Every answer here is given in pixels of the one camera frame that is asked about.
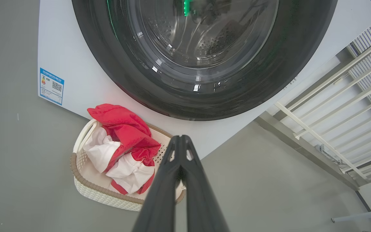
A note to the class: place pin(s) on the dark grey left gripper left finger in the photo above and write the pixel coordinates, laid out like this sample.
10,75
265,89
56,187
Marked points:
159,209

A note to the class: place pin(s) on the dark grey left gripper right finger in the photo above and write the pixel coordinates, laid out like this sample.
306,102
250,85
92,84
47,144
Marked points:
204,212

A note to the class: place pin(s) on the red and white garment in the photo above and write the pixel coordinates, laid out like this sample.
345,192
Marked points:
130,174
121,117

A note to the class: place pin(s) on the dark grey washing machine door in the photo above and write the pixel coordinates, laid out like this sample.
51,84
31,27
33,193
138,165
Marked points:
124,80

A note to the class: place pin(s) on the cream plastic laundry basket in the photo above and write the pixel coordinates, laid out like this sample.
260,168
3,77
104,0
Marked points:
101,196

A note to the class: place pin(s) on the white washing machine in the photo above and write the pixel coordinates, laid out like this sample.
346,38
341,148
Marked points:
76,48

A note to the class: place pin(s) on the white metal drying rack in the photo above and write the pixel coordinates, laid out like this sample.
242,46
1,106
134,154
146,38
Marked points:
314,135

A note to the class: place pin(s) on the white rod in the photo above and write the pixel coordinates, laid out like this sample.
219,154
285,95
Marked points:
359,215

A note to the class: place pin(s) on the blue energy label sticker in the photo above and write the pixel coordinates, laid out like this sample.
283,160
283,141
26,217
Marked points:
52,87

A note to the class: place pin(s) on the white slatted grille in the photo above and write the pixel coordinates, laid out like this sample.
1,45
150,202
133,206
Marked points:
366,38

